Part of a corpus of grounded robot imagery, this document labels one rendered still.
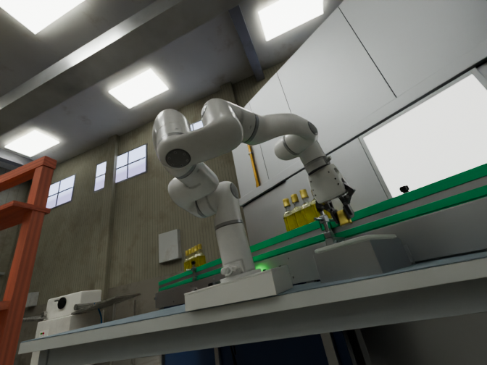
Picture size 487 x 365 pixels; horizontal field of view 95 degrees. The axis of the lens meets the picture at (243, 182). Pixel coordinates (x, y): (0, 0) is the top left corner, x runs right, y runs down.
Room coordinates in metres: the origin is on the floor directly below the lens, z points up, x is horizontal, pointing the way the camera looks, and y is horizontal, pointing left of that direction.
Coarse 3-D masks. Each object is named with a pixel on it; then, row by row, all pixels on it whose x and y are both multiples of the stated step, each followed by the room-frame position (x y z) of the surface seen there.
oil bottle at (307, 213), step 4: (304, 204) 1.04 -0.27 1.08; (308, 204) 1.03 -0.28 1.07; (304, 208) 1.04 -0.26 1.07; (308, 208) 1.03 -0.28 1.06; (304, 212) 1.05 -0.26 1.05; (308, 212) 1.03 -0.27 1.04; (312, 212) 1.02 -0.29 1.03; (304, 216) 1.05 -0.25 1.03; (308, 216) 1.04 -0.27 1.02; (312, 216) 1.02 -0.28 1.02; (304, 220) 1.06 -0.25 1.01; (308, 220) 1.04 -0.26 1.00; (312, 220) 1.03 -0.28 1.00
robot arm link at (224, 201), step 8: (224, 184) 0.67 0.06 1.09; (232, 184) 0.68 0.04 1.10; (216, 192) 0.67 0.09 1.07; (224, 192) 0.66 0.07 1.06; (232, 192) 0.67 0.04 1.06; (200, 200) 0.69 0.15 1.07; (208, 200) 0.68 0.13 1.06; (216, 200) 0.67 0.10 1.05; (224, 200) 0.66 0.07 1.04; (232, 200) 0.68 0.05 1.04; (200, 208) 0.70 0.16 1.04; (208, 208) 0.70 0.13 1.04; (216, 208) 0.70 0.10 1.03; (224, 208) 0.67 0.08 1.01; (232, 208) 0.68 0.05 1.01; (208, 216) 0.74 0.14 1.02; (216, 216) 0.68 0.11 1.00; (224, 216) 0.67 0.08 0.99; (232, 216) 0.67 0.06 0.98; (240, 216) 0.70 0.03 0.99; (216, 224) 0.69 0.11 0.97; (224, 224) 0.67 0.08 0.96
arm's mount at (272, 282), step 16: (272, 272) 0.59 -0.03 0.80; (288, 272) 0.80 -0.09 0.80; (208, 288) 0.63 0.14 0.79; (224, 288) 0.62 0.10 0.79; (240, 288) 0.60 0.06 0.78; (256, 288) 0.59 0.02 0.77; (272, 288) 0.58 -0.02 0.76; (288, 288) 0.74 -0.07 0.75; (192, 304) 0.64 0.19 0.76; (208, 304) 0.63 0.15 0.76; (224, 304) 0.62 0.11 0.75
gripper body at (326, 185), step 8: (320, 168) 0.62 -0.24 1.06; (328, 168) 0.62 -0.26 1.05; (336, 168) 0.63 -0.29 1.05; (312, 176) 0.66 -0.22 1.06; (320, 176) 0.64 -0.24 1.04; (328, 176) 0.63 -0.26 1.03; (336, 176) 0.62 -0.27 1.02; (312, 184) 0.67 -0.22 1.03; (320, 184) 0.65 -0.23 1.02; (328, 184) 0.64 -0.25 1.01; (336, 184) 0.63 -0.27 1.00; (312, 192) 0.69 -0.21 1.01; (320, 192) 0.67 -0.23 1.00; (328, 192) 0.65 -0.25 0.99; (336, 192) 0.64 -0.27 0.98; (344, 192) 0.63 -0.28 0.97; (320, 200) 0.68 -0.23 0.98; (328, 200) 0.67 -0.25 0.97
